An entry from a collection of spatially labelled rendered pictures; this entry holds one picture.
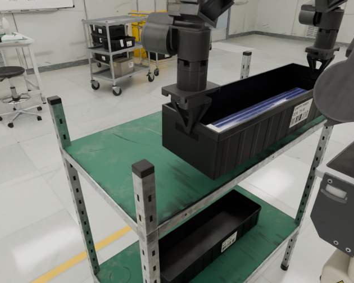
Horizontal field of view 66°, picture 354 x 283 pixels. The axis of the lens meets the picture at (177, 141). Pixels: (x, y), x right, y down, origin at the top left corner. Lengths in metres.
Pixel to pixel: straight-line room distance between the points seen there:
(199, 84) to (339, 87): 0.23
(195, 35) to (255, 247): 1.05
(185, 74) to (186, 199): 0.28
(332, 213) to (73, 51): 5.35
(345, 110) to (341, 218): 0.31
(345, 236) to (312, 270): 1.16
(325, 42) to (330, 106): 0.59
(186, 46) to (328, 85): 0.23
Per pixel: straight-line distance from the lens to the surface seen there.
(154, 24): 0.54
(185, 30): 0.49
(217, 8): 0.52
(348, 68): 0.40
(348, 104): 0.40
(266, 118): 0.64
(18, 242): 2.02
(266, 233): 1.42
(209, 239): 1.32
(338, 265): 0.79
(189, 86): 0.51
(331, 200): 0.64
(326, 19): 0.96
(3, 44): 3.71
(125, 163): 0.75
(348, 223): 0.65
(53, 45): 5.53
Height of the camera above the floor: 1.37
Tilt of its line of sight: 30 degrees down
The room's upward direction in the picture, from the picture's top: straight up
